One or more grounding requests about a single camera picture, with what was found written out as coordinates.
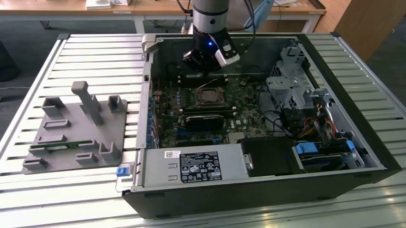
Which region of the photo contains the silver CPU plate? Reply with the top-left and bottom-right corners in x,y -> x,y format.
203,91 -> 222,102

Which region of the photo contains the metal socket cover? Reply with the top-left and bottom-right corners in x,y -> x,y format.
196,88 -> 228,106

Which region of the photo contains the CPU socket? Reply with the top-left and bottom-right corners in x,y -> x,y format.
194,87 -> 228,107

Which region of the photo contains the black RAM stick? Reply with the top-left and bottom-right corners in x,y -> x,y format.
182,107 -> 232,114

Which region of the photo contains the pale blue teach pendant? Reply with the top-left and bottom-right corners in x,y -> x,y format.
242,0 -> 274,30

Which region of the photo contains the green motherboard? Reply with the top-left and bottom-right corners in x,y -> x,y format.
151,76 -> 270,148

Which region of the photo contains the silver disk bay cage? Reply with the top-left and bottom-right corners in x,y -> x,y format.
264,46 -> 318,110

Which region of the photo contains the small silver heatsink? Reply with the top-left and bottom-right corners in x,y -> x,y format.
228,132 -> 246,144

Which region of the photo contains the white box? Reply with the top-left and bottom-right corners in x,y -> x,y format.
85,0 -> 113,11

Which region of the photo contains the silver power supply unit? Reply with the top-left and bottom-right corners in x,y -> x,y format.
140,143 -> 247,189

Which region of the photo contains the wooden desk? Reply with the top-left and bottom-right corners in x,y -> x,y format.
0,0 -> 327,34

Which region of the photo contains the blue disk carrier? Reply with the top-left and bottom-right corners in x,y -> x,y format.
294,142 -> 319,156

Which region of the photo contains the grey parts rack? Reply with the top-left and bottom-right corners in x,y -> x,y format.
20,80 -> 128,175

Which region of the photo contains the wooden cabinet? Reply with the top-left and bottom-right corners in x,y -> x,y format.
314,0 -> 406,63

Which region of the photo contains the green RAM stick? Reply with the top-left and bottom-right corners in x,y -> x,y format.
44,142 -> 93,151

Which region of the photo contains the black PC case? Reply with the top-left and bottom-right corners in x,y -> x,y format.
121,32 -> 403,220

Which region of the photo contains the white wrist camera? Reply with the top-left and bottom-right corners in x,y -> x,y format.
215,39 -> 242,66

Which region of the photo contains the orange yellow wire bundle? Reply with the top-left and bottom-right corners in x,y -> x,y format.
298,118 -> 337,139

